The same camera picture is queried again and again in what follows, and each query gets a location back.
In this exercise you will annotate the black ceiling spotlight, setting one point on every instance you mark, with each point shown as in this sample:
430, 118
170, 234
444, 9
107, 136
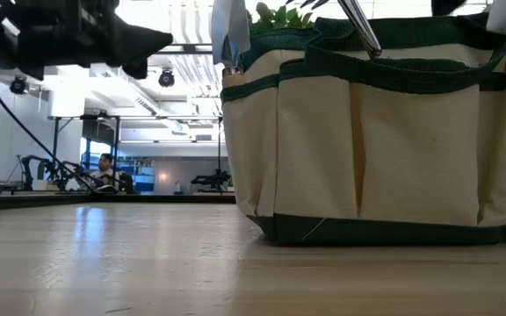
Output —
18, 85
166, 78

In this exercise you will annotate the person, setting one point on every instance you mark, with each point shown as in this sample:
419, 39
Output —
105, 164

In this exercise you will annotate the black background robot arm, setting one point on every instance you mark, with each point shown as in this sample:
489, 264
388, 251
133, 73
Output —
213, 179
25, 171

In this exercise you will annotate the black metal frame stand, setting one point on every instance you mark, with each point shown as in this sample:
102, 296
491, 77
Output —
117, 145

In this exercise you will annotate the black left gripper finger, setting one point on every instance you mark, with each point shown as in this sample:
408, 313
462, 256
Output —
136, 69
134, 41

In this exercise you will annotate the beige green canvas gardening bag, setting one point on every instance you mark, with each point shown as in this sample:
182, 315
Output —
411, 153

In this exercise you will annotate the black aluminium table frame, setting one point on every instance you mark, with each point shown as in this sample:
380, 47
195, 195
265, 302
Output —
147, 198

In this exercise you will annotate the blue background shelf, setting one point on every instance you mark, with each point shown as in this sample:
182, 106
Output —
145, 177

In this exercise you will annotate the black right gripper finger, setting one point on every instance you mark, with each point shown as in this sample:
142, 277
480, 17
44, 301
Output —
447, 6

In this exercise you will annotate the green potted plant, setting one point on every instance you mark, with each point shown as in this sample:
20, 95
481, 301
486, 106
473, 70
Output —
279, 19

